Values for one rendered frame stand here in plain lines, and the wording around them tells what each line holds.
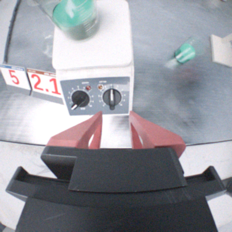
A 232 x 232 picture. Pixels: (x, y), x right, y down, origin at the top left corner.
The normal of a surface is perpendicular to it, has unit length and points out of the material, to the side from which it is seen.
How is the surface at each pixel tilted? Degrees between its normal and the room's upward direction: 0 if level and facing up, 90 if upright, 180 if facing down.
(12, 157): 0
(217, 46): 0
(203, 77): 0
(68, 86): 30
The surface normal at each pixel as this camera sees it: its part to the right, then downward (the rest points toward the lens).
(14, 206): 0.01, 0.10
